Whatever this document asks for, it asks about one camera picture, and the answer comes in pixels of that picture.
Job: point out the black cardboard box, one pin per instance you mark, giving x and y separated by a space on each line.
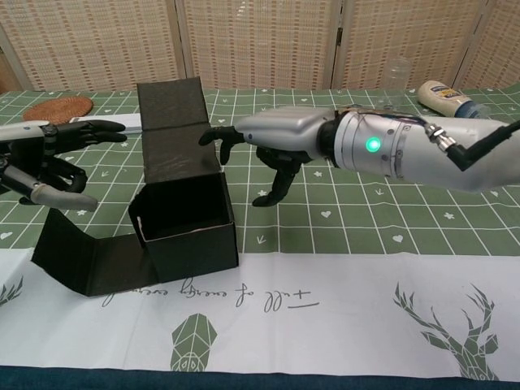
174 227

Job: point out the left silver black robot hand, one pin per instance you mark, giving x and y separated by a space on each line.
53 162

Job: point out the round woven rattan coaster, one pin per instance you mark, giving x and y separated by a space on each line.
57 110

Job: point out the clear plastic cup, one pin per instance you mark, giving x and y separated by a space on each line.
396 81

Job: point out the woven bamboo folding screen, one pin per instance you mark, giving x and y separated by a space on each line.
260 40

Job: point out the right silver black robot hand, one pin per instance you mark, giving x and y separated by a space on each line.
284 130

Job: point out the white folding stand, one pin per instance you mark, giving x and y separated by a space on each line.
122 122

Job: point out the green checked deer tablecloth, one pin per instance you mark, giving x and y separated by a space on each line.
325 284

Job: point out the mayonnaise squeeze bottle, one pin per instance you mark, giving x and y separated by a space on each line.
440 99

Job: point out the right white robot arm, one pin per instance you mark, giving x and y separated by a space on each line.
426 146

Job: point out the brown wooden panel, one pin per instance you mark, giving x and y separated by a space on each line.
3 77

